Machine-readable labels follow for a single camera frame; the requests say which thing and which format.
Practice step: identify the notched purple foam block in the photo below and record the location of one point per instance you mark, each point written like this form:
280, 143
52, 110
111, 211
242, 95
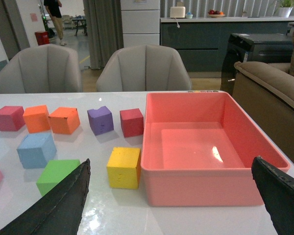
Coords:
100, 120

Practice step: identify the beige chair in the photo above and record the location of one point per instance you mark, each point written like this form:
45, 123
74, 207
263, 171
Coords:
43, 69
144, 68

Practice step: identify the potted plant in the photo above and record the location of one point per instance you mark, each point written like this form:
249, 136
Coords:
284, 7

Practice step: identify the pink plastic bin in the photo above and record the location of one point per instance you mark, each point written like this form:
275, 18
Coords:
198, 150

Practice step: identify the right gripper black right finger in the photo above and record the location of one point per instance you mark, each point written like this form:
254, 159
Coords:
277, 191

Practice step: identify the fruit bowl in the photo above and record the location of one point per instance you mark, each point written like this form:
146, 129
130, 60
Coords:
215, 13

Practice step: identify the white toaster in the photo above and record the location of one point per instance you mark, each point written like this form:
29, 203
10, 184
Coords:
177, 12

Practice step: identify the crimson pink foam block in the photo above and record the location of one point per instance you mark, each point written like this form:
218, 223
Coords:
11, 118

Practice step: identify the light blue foam block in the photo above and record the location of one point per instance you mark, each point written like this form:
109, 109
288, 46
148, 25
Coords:
36, 150

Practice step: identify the black appliance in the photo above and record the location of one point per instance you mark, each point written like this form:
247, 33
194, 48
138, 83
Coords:
267, 48

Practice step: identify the green foam block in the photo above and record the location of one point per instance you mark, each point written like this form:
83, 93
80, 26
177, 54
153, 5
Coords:
54, 172

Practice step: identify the red fire cabinet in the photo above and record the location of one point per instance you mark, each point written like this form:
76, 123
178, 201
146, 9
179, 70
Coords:
42, 37

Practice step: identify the tan sofa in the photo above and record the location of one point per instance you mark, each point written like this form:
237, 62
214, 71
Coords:
266, 93

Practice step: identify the yellow foam block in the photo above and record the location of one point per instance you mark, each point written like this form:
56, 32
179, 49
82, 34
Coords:
124, 168

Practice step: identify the chipped orange foam block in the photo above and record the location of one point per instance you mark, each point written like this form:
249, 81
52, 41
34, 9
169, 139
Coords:
64, 120

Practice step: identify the white drawer cabinet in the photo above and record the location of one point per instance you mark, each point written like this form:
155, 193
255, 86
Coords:
140, 22

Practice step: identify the small teal bowl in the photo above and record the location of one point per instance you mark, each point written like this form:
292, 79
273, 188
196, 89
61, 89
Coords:
189, 15

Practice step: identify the left beige chair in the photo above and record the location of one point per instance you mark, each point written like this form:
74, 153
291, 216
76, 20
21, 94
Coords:
43, 69

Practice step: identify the grey curtain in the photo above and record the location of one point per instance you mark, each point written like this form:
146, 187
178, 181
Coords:
104, 28

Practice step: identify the dark grey counter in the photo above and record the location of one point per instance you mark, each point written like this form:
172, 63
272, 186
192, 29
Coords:
202, 42

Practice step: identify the right beige chair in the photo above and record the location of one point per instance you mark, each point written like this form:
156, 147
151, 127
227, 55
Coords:
144, 68

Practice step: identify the dark red foam block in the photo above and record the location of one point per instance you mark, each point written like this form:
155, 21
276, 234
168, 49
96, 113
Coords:
132, 122

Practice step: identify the standing person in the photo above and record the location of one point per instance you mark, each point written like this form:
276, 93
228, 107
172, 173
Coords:
53, 9

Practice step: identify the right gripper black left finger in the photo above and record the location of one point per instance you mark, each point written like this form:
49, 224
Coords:
59, 212

